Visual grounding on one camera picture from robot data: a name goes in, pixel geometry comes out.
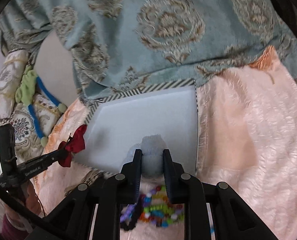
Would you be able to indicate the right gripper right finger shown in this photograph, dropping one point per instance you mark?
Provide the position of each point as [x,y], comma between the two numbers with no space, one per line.
[211,210]

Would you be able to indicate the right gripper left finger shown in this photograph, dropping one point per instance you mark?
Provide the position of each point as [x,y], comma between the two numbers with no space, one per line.
[93,211]

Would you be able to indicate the red satin bow clip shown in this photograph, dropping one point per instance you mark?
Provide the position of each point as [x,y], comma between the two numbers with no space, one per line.
[74,145]

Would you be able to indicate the light blue fluffy headband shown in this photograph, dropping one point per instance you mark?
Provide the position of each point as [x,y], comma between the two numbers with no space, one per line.
[152,147]

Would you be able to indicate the striped jewelry tray box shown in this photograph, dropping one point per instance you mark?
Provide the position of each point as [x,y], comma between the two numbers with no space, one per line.
[116,123]

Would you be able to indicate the person's right hand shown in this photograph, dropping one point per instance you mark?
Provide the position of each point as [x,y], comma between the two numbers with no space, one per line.
[13,228]

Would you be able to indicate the floral embroidered cushion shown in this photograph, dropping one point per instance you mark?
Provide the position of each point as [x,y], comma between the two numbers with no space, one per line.
[27,142]

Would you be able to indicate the beige striped bolster pillow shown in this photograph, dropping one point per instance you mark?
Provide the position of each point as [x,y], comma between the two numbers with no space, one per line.
[10,78]

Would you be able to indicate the blue green plush toy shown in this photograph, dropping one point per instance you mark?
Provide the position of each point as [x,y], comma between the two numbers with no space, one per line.
[27,93]

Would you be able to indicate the pink quilted bedspread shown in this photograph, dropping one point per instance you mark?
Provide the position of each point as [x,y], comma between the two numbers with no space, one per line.
[247,137]

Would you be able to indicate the teal damask blanket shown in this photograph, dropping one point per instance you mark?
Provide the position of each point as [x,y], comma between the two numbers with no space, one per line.
[119,45]

